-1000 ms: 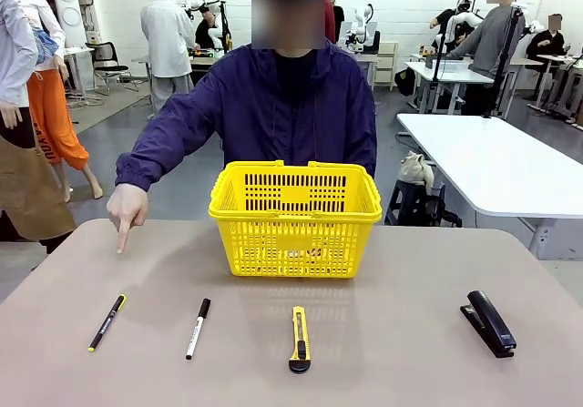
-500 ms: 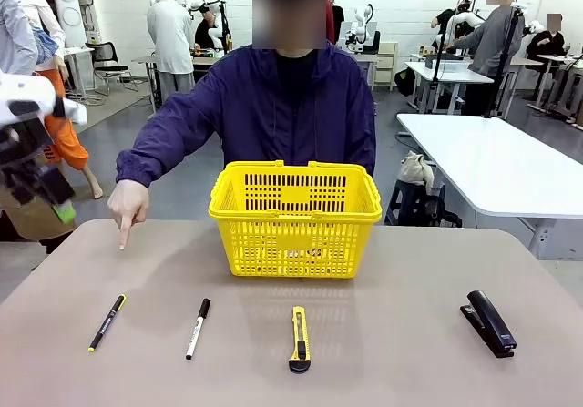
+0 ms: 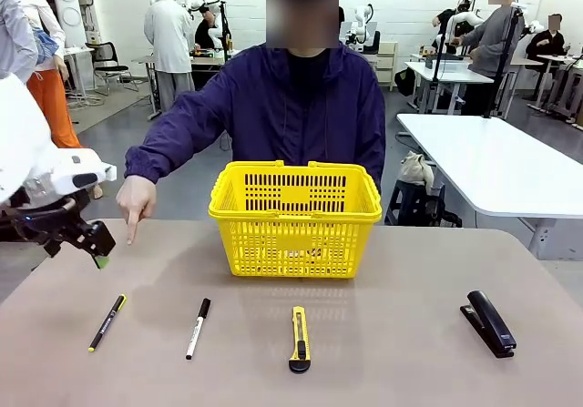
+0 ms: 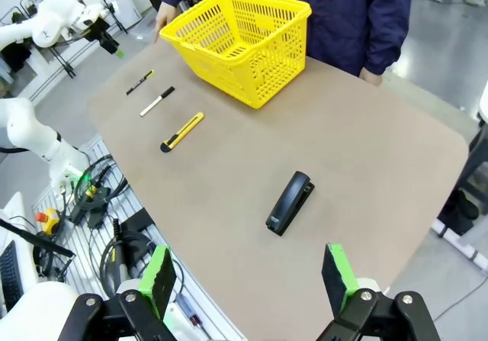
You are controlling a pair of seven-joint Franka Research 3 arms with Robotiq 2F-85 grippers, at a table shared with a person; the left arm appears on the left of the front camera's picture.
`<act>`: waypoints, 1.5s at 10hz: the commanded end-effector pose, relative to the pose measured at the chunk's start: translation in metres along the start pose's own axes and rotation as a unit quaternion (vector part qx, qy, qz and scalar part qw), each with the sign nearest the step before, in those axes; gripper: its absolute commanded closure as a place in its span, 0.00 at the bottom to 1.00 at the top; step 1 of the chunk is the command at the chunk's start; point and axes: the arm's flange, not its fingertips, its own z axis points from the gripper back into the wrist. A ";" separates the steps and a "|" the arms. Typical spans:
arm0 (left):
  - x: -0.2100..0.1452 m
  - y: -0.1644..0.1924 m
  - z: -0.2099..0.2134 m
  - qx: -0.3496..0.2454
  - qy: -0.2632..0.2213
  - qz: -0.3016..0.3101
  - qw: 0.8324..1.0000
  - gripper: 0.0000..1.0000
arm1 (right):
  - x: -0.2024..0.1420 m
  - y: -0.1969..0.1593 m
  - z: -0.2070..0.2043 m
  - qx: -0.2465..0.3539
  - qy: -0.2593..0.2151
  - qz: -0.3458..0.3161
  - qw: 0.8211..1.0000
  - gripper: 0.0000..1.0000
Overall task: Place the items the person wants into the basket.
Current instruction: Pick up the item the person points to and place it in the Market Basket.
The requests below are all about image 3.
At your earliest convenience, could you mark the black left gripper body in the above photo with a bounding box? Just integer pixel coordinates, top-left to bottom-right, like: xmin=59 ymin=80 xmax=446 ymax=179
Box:
xmin=67 ymin=219 xmax=118 ymax=258

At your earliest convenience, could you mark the black yellow highlighter pen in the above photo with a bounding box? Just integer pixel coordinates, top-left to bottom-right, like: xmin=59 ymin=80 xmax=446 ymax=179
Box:
xmin=87 ymin=293 xmax=128 ymax=352

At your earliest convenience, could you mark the yellow utility knife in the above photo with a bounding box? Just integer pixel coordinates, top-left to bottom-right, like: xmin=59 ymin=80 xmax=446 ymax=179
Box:
xmin=288 ymin=305 xmax=312 ymax=374

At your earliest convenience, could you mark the person's right forearm purple sleeve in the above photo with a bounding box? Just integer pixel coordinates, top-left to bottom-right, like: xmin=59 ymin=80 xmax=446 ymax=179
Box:
xmin=125 ymin=101 xmax=215 ymax=185

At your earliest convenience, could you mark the yellow plastic shopping basket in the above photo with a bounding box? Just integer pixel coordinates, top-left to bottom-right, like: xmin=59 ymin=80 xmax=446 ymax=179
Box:
xmin=208 ymin=159 xmax=383 ymax=280

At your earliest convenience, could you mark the person in pale blue shirt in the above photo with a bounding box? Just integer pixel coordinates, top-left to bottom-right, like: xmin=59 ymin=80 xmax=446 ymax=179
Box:
xmin=0 ymin=0 xmax=40 ymax=80

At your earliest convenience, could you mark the person in white coat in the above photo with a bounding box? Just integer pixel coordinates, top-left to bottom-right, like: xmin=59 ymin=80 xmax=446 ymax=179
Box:
xmin=143 ymin=0 xmax=196 ymax=113

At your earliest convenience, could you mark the person in purple jacket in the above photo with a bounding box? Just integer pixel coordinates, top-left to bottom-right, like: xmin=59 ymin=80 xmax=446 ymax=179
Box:
xmin=125 ymin=0 xmax=388 ymax=189

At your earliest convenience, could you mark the standing person in black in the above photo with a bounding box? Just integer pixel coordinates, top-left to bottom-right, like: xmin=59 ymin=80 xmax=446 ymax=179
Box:
xmin=431 ymin=8 xmax=458 ymax=56

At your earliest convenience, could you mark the person in grey sweater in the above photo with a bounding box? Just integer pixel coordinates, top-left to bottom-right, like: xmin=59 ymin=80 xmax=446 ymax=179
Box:
xmin=459 ymin=0 xmax=526 ymax=117

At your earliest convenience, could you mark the seated person in black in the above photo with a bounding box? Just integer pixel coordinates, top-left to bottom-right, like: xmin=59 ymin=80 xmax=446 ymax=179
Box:
xmin=526 ymin=14 xmax=568 ymax=60

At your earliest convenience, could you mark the person's right hand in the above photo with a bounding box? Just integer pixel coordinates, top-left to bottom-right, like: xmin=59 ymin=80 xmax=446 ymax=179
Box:
xmin=116 ymin=175 xmax=159 ymax=247

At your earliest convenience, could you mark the white marker black cap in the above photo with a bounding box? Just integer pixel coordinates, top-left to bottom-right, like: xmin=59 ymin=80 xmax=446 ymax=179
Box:
xmin=185 ymin=298 xmax=212 ymax=361

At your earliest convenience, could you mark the figure in orange pants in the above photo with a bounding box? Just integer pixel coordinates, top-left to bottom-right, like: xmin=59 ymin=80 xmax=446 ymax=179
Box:
xmin=17 ymin=0 xmax=105 ymax=201

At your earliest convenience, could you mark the black office chair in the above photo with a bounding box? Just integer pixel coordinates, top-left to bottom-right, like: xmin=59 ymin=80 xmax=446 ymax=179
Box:
xmin=93 ymin=41 xmax=139 ymax=97

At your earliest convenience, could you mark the black stool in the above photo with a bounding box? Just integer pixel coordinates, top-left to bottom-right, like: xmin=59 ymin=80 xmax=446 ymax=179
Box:
xmin=384 ymin=178 xmax=464 ymax=229

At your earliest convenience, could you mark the beige cloth bag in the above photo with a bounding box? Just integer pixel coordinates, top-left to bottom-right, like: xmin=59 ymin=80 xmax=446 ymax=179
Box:
xmin=399 ymin=150 xmax=436 ymax=188

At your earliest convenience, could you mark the white drawer cabinet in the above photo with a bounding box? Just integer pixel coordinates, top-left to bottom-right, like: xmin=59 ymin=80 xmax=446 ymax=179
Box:
xmin=363 ymin=41 xmax=400 ymax=92

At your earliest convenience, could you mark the black backpack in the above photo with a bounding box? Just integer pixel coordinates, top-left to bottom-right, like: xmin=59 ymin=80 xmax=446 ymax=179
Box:
xmin=394 ymin=66 xmax=418 ymax=97

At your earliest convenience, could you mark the black stapler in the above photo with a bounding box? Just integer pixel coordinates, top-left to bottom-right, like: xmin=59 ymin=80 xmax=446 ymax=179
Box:
xmin=458 ymin=290 xmax=518 ymax=360

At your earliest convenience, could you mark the white background desk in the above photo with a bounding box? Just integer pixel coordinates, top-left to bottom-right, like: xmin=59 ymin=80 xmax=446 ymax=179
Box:
xmin=404 ymin=60 xmax=496 ymax=116

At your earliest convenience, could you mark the large white table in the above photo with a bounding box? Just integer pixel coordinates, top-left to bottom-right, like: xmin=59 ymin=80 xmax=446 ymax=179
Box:
xmin=395 ymin=113 xmax=583 ymax=260

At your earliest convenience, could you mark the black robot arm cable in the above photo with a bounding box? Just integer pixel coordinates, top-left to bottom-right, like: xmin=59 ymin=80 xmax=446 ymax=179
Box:
xmin=0 ymin=199 xmax=77 ymax=226

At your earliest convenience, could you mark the black camera pole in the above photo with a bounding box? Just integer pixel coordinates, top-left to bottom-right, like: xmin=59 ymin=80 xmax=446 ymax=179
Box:
xmin=482 ymin=4 xmax=525 ymax=120
xmin=431 ymin=28 xmax=450 ymax=110

